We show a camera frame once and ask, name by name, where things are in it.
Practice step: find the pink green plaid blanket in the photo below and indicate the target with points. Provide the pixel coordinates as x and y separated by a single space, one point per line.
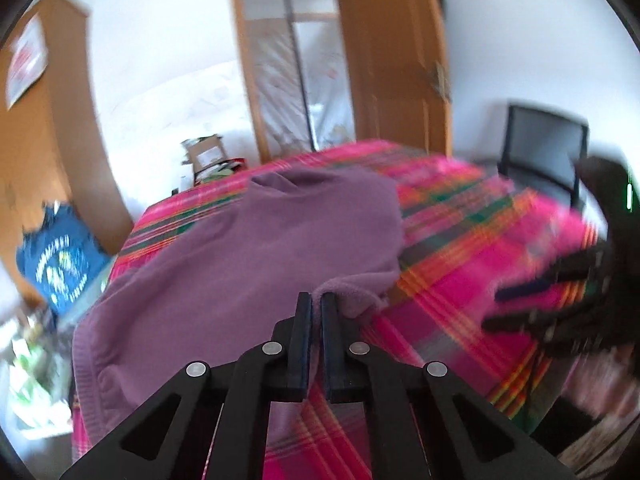
475 240

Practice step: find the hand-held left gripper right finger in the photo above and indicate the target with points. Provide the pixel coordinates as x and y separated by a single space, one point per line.
327 350

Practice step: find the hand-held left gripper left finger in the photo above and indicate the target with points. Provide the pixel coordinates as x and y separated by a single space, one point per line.
304 350

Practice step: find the blue printed bag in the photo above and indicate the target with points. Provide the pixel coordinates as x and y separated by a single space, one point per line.
60 260

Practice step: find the wooden wardrobe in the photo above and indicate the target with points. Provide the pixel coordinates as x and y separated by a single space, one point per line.
70 150

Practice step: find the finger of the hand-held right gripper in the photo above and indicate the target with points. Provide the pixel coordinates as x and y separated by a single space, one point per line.
560 272
560 325

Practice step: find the wooden door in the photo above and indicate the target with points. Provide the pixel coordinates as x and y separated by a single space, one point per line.
395 60

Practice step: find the door frame with plastic curtain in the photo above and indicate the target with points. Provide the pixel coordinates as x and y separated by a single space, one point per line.
290 60

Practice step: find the black mesh chair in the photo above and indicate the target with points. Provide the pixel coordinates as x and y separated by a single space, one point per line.
542 145

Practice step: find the cardboard box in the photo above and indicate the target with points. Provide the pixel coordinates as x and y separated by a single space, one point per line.
205 152

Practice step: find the white plastic bag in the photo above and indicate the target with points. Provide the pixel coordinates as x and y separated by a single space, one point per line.
25 60

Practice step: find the purple sweater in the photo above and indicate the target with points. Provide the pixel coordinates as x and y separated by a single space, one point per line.
250 250

